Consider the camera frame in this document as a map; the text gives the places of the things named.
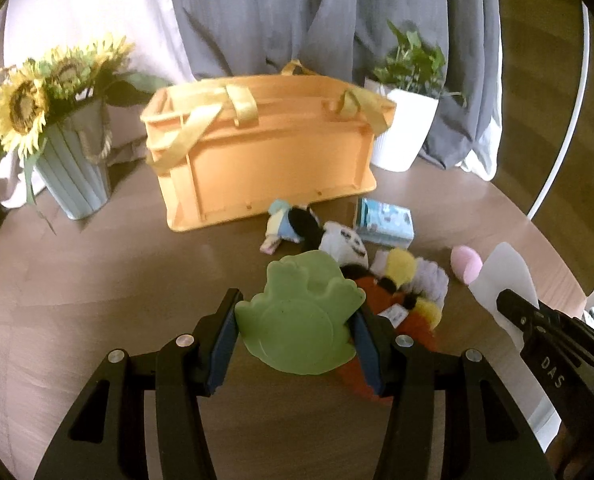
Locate Mickey Mouse plush toy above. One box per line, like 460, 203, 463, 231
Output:
287, 207, 445, 406

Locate white floor lamp pole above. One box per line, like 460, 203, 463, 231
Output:
526, 1, 593, 221

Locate lavender fluffy cloth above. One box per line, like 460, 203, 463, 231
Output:
405, 258, 449, 310

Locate white plant pot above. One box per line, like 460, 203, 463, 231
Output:
364, 79, 439, 172

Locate green potted plant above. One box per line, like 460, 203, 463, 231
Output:
372, 20, 467, 107

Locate orange plastic crate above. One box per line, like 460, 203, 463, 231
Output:
141, 61, 396, 232

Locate green frog plush toy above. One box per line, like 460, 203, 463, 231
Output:
234, 250, 367, 375

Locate blue tissue pack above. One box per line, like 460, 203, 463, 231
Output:
353, 197, 414, 249

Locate grey-green ribbed vase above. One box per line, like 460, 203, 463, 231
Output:
36, 99, 113, 221

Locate blue white sock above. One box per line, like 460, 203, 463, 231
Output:
260, 200, 303, 255

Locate sunflower bouquet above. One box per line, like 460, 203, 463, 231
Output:
0, 34, 171, 212

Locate grey curtain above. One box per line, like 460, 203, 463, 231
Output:
172, 0, 503, 180

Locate white paper sheet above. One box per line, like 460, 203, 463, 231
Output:
468, 242, 539, 351

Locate pink white curtain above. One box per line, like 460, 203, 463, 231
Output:
0, 0, 193, 220

